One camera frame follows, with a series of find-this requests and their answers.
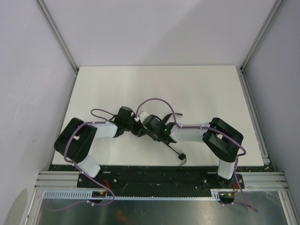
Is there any left aluminium frame post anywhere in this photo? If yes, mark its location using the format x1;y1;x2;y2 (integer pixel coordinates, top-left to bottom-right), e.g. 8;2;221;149
35;0;79;74

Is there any black folding umbrella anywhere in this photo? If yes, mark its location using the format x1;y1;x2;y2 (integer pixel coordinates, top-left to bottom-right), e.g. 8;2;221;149
138;112;188;166

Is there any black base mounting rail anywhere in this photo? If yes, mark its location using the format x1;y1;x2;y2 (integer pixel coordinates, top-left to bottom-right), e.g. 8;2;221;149
46;165;244;196

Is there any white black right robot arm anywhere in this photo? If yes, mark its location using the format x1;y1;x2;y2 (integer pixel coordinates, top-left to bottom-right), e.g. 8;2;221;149
139;112;244;180

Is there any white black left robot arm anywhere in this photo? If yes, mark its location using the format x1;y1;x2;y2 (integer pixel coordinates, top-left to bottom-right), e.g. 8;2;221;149
54;106;145;178

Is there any aluminium frame post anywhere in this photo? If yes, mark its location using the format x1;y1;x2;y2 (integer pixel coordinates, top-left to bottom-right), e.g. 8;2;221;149
240;0;286;71
35;0;79;74

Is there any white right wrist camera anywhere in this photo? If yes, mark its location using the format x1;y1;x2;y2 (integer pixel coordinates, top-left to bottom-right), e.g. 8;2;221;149
134;111;149;123

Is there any aluminium frame side rail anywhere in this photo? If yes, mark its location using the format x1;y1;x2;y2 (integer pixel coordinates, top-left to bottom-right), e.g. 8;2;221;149
236;67;288;189

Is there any grey slotted cable duct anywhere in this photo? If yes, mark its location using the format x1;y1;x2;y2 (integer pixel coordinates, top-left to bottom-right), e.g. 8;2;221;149
44;189;235;201

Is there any right aluminium frame post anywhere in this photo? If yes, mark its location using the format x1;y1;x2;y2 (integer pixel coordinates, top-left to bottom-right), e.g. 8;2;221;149
240;0;286;71

